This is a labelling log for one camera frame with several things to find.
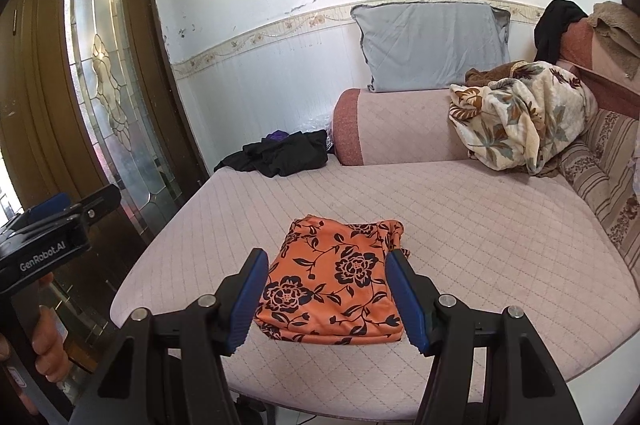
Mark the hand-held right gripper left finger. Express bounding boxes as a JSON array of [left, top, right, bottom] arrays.
[[67, 247, 271, 425]]

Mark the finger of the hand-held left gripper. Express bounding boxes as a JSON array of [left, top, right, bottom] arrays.
[[20, 192, 71, 220], [62, 184, 122, 228]]

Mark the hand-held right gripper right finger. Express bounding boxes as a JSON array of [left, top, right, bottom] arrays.
[[384, 249, 583, 425]]

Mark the orange floral dress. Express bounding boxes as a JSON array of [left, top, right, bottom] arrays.
[[252, 215, 411, 347]]

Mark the black clothes pile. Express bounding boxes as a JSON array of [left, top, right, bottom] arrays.
[[214, 130, 328, 178]]

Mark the person's left hand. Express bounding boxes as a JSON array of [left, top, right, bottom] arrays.
[[31, 272, 71, 382]]

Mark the wooden door with leaded glass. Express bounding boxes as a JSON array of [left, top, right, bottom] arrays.
[[0, 0, 211, 356]]

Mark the clear plastic bag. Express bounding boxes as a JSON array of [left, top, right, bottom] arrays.
[[295, 117, 335, 156]]

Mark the cream floral blanket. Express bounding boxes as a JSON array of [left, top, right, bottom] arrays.
[[448, 61, 598, 176]]

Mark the striped sofa cushion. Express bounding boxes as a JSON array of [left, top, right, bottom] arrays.
[[559, 109, 640, 276]]

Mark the brown cloth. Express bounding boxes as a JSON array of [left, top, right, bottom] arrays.
[[465, 61, 531, 88]]

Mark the grey pillow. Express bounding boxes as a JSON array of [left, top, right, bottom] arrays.
[[350, 2, 512, 93]]

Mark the black garment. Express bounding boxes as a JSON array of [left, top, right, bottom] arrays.
[[534, 0, 588, 63]]

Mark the tan towel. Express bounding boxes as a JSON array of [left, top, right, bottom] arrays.
[[587, 1, 640, 56]]

